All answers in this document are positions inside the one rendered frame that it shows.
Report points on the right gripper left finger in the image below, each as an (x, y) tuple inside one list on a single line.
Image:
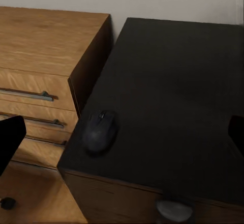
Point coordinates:
[(12, 132)]

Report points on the mouse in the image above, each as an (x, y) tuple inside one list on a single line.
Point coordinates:
[(100, 131)]

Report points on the cabinet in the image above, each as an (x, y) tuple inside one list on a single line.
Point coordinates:
[(50, 61), (103, 202)]

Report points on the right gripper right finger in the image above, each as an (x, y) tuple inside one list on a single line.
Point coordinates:
[(236, 131)]

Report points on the swivel chair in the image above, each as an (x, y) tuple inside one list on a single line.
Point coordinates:
[(7, 203)]

